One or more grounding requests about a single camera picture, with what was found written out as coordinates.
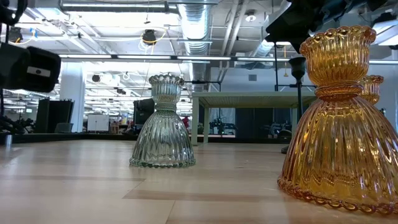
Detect ceiling light strip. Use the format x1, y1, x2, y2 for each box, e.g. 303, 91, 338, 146
58, 54, 295, 62

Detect silver ribbed ventilation duct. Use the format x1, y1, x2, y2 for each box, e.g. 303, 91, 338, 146
177, 0, 215, 91

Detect black background monitor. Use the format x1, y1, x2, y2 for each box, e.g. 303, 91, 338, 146
133, 98, 155, 126

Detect green perforated metal shelf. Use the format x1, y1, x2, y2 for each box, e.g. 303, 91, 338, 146
190, 91, 318, 146

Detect clear ribbed glass candle holder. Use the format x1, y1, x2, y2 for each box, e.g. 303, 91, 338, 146
129, 73, 197, 169

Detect white cabinet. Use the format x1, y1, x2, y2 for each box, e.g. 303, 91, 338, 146
86, 114, 110, 133

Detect black aluminium table frame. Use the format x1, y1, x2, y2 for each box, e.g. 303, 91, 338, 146
0, 133, 293, 144

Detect black ceiling device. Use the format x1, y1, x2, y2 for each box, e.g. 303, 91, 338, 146
142, 29, 158, 46

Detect black cabinets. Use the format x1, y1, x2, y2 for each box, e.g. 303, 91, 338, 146
35, 98, 75, 134

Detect short black candlestick holder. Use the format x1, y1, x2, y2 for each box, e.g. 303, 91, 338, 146
281, 57, 308, 156

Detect black background bar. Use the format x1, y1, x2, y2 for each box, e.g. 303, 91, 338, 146
277, 83, 317, 88

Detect white column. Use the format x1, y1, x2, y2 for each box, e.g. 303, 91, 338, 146
59, 60, 86, 134

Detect amber ribbed glass candle holder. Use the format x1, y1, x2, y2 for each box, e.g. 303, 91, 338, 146
277, 25, 398, 216
360, 75, 385, 106

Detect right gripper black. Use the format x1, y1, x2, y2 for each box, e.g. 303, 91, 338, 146
266, 0, 330, 54

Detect silver slanted ventilation duct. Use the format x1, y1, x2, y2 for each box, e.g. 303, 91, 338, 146
251, 39, 275, 58

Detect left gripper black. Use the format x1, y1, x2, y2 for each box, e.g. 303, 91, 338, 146
0, 42, 62, 93

